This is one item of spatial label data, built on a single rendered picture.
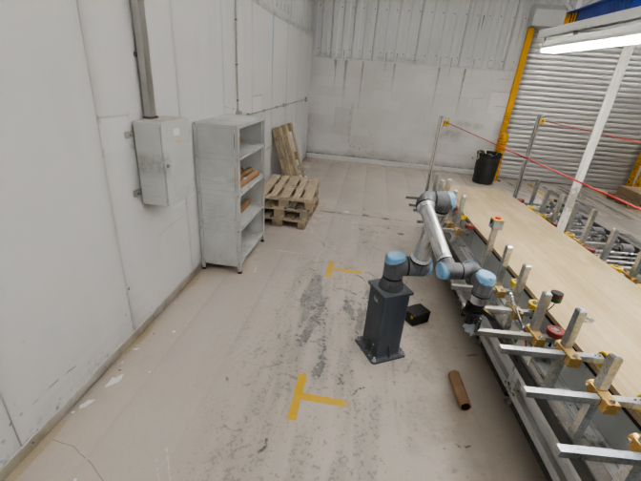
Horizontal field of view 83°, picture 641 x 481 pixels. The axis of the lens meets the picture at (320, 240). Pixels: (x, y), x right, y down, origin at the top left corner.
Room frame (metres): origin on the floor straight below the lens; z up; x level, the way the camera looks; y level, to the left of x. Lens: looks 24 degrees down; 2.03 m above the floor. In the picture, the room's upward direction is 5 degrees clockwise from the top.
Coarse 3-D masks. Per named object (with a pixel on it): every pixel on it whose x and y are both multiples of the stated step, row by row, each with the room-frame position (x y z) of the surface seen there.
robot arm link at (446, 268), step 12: (432, 192) 2.20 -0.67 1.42; (420, 204) 2.13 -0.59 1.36; (432, 204) 2.12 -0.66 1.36; (432, 216) 2.02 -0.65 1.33; (432, 228) 1.93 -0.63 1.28; (432, 240) 1.87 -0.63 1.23; (444, 240) 1.84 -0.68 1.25; (444, 252) 1.77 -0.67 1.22; (444, 264) 1.68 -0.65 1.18; (456, 264) 1.69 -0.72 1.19; (444, 276) 1.65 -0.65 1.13; (456, 276) 1.66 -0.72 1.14
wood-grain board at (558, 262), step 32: (480, 192) 4.24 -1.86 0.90; (480, 224) 3.11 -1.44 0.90; (512, 224) 3.18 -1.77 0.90; (544, 224) 3.25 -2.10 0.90; (512, 256) 2.48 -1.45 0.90; (544, 256) 2.52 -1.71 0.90; (576, 256) 2.57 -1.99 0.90; (544, 288) 2.02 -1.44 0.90; (576, 288) 2.05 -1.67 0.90; (608, 288) 2.09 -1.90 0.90; (640, 288) 2.13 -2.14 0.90; (608, 320) 1.72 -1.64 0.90; (640, 320) 1.75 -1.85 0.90; (640, 352) 1.45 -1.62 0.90; (640, 384) 1.24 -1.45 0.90; (640, 416) 1.06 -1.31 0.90
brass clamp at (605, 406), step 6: (588, 384) 1.15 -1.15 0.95; (588, 390) 1.14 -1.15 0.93; (594, 390) 1.11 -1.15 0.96; (600, 390) 1.10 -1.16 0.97; (600, 396) 1.08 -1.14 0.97; (606, 396) 1.08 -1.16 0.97; (612, 396) 1.08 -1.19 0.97; (600, 402) 1.07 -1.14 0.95; (606, 402) 1.05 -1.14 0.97; (600, 408) 1.05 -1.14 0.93; (606, 408) 1.03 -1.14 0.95; (612, 408) 1.03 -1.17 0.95; (618, 408) 1.03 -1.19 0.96; (612, 414) 1.03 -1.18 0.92
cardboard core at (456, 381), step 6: (450, 372) 2.11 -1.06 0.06; (456, 372) 2.10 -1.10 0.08; (450, 378) 2.07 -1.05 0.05; (456, 378) 2.04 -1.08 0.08; (456, 384) 1.99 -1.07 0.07; (462, 384) 1.99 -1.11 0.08; (456, 390) 1.94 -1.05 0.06; (462, 390) 1.93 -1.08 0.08; (456, 396) 1.91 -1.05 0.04; (462, 396) 1.88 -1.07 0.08; (462, 402) 1.83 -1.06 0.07; (468, 402) 1.83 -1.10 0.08; (462, 408) 1.83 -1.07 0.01; (468, 408) 1.82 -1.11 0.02
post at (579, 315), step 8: (576, 312) 1.37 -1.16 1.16; (584, 312) 1.36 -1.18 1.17; (576, 320) 1.36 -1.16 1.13; (584, 320) 1.35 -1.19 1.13; (568, 328) 1.38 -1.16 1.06; (576, 328) 1.36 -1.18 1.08; (568, 336) 1.36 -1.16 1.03; (576, 336) 1.35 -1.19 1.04; (568, 344) 1.36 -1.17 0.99; (552, 360) 1.39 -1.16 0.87; (560, 360) 1.36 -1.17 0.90; (552, 368) 1.37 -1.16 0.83; (560, 368) 1.36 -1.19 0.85; (552, 376) 1.36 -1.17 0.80; (544, 384) 1.38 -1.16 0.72; (552, 384) 1.36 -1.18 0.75
